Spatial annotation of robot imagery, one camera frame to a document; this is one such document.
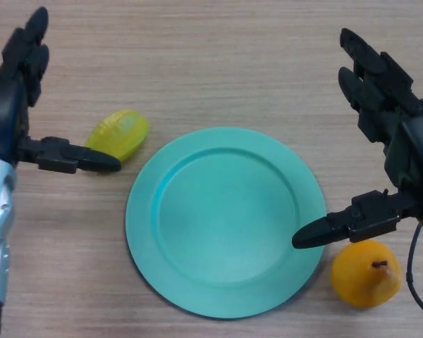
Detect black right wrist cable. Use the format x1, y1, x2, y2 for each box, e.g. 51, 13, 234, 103
407, 225, 423, 325

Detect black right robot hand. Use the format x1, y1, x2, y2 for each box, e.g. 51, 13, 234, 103
291, 27, 423, 250

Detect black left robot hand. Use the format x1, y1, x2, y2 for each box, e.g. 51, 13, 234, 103
0, 6, 123, 174

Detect green round plate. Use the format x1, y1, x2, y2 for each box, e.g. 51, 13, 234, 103
125, 126, 328, 311

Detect yellow starfruit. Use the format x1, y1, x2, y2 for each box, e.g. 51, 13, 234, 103
85, 109, 150, 161

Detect orange-yellow pear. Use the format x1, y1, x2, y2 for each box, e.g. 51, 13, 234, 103
330, 240, 404, 310

